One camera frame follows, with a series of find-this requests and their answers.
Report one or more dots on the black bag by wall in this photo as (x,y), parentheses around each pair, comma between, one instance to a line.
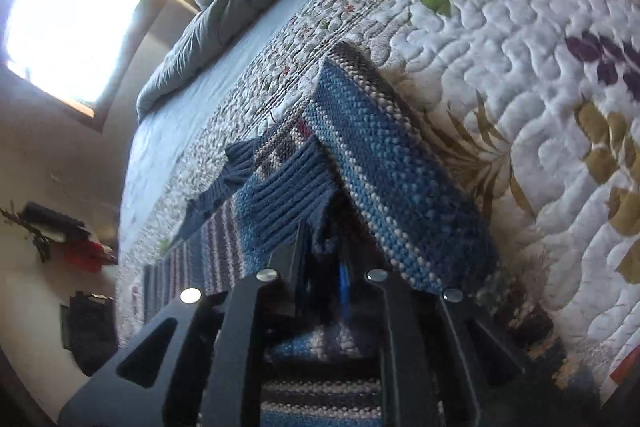
(88,330)

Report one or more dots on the black red items on wall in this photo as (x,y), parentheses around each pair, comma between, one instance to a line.
(53,233)

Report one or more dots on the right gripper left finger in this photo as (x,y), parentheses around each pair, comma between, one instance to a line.
(200,363)

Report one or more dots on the white floral quilt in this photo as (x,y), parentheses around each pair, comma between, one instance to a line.
(532,105)

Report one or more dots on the striped blue knit sweater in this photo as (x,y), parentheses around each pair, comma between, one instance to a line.
(352,170)

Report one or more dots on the light blue bed sheet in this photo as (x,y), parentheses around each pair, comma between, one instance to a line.
(165,133)

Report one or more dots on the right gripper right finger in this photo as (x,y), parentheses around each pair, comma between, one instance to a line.
(446,362)

